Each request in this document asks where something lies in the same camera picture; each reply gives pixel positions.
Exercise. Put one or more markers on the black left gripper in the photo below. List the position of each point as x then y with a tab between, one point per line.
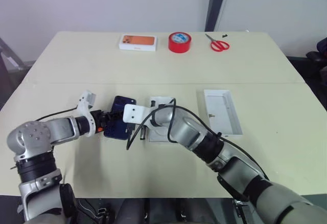
100	120

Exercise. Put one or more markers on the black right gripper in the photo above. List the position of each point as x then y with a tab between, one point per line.
131	129

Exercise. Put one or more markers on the dark blue phone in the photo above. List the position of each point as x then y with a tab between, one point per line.
118	132

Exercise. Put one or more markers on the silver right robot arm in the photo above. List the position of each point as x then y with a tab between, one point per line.
186	132

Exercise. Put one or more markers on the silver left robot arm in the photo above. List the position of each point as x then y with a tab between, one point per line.
38	134

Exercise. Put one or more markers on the white phone box base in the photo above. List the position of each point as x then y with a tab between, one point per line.
159	137

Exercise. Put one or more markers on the white box with orange phone print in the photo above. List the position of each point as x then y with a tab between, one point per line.
138	42

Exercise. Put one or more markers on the white phone box lid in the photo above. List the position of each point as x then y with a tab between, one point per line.
222	111

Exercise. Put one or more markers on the red tape roll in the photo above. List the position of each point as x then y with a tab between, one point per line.
179	42

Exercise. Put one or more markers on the grey metal stand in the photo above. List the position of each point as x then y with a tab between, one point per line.
12	57

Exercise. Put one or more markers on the small black clip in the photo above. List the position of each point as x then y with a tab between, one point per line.
225	35

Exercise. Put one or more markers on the dark grey pillar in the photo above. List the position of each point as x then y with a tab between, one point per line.
217	4

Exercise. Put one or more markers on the black chair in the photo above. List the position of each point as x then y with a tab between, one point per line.
318	55

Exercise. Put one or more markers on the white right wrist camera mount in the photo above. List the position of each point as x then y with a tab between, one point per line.
134	113

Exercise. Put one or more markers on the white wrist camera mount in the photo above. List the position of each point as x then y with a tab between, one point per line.
86	104
134	113

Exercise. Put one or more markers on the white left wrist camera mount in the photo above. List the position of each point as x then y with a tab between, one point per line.
86	104

